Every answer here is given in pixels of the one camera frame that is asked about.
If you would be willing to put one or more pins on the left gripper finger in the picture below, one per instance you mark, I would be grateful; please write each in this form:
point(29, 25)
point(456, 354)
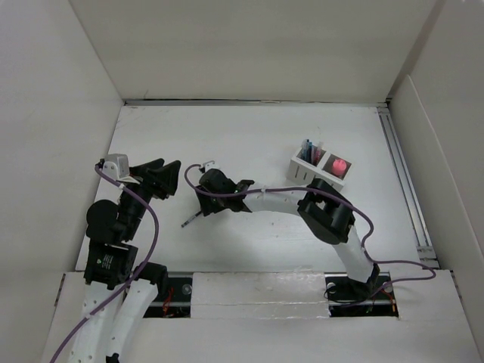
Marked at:
point(145, 169)
point(167, 179)

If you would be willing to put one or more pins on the white foam front block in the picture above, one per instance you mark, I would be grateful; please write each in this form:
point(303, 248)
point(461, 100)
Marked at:
point(259, 295)

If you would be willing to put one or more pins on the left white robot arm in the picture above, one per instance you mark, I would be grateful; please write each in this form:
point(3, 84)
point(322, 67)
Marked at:
point(118, 290)

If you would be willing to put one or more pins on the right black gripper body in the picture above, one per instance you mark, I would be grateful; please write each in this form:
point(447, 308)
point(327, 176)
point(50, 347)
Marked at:
point(210, 203)

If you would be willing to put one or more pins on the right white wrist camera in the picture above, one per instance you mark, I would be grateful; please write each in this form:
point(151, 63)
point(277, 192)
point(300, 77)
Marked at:
point(209, 165)

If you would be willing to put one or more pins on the back aluminium rail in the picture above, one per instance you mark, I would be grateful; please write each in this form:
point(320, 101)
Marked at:
point(235, 102)

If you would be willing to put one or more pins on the pink capped small bottle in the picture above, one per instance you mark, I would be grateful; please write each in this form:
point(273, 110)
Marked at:
point(339, 167)

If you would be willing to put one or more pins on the right aluminium rail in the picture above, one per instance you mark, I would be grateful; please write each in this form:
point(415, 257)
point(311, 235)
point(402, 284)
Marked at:
point(422, 238)

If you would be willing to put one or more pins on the front black mounting rail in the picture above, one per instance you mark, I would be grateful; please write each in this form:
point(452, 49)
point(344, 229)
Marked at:
point(175, 299)

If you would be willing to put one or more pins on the aluminium rail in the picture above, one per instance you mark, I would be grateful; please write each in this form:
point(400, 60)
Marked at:
point(422, 238)
point(235, 102)

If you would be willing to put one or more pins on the blue pen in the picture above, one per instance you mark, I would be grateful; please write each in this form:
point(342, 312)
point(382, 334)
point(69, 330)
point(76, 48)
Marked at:
point(312, 152)
point(306, 151)

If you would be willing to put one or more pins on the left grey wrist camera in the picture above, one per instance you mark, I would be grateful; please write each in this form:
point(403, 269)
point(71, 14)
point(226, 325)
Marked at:
point(115, 166)

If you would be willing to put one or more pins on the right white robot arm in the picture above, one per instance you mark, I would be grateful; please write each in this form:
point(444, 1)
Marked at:
point(327, 214)

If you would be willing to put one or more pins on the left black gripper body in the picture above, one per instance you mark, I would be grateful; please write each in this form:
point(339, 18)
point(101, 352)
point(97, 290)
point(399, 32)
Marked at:
point(145, 189)

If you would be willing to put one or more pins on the pink pen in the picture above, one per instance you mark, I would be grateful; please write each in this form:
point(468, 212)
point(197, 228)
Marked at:
point(319, 151)

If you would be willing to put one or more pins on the black pen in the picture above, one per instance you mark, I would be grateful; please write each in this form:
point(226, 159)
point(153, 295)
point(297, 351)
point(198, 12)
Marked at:
point(190, 219)

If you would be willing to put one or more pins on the white two-slot desk organizer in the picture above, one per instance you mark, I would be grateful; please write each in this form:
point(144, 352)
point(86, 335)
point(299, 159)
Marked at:
point(300, 172)

